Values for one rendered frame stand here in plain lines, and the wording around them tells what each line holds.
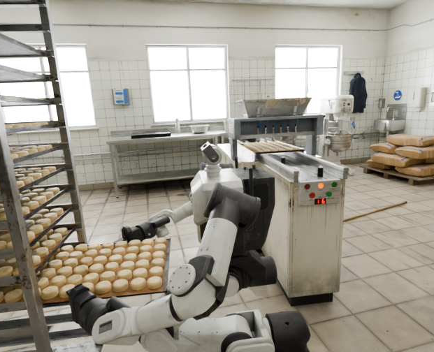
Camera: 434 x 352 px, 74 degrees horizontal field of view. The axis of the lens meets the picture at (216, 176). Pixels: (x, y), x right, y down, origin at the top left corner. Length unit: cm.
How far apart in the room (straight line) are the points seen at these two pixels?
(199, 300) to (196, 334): 61
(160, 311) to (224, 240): 23
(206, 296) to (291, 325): 72
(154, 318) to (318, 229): 127
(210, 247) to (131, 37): 479
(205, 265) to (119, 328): 26
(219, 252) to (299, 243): 113
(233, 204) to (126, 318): 41
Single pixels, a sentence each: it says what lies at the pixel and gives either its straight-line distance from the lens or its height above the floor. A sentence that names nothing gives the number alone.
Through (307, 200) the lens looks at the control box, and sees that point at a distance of 172.
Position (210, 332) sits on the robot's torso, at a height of 36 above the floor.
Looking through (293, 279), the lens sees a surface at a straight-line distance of 194.
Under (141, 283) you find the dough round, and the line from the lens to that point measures 107.
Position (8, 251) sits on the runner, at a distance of 108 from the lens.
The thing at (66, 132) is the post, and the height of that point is 120.
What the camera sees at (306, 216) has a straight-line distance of 179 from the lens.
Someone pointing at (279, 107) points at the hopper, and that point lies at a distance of 239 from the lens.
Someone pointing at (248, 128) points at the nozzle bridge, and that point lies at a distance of 236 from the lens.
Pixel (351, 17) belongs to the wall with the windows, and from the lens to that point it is 672.
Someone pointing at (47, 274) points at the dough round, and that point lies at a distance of 127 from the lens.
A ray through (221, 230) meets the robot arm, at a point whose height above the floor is 94.
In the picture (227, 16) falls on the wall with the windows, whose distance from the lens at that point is 563.
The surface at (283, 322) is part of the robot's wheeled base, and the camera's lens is 142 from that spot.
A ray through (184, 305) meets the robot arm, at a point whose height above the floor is 82.
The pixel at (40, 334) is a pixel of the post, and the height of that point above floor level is 61.
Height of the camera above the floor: 126
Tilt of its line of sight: 13 degrees down
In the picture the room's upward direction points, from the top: 3 degrees counter-clockwise
